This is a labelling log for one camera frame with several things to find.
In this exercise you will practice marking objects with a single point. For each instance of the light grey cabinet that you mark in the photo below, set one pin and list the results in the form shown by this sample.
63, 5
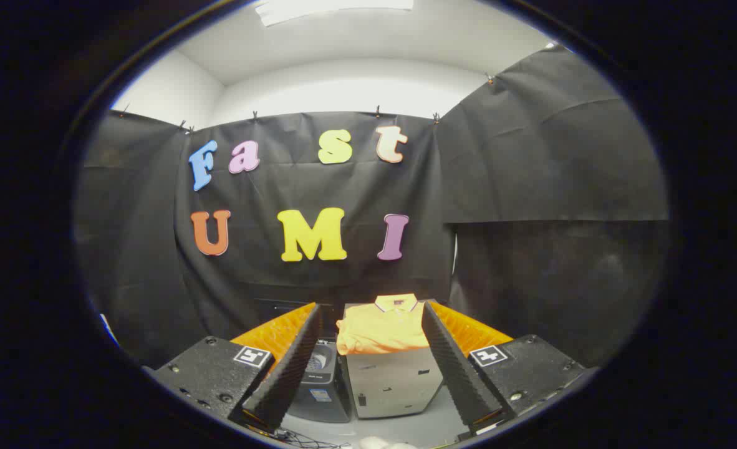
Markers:
393, 386

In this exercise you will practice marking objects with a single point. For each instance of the row of cloth clips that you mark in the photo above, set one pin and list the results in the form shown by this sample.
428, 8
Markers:
378, 112

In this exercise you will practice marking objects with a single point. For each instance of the dark grey washing machine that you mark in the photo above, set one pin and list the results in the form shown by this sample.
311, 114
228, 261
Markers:
322, 399

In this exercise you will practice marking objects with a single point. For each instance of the white soft object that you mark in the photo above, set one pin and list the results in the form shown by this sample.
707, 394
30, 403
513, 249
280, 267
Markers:
384, 443

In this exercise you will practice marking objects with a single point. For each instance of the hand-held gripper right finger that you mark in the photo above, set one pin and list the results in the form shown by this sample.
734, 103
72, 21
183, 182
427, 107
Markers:
452, 368

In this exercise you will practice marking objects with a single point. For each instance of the orange polo shirt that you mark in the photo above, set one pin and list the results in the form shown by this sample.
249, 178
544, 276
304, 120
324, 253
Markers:
381, 330

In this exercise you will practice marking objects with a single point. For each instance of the ceiling light panel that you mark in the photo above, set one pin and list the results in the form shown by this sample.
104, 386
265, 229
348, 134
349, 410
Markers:
331, 7

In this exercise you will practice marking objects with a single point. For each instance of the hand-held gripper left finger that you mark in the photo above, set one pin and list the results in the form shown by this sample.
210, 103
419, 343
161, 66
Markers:
293, 368

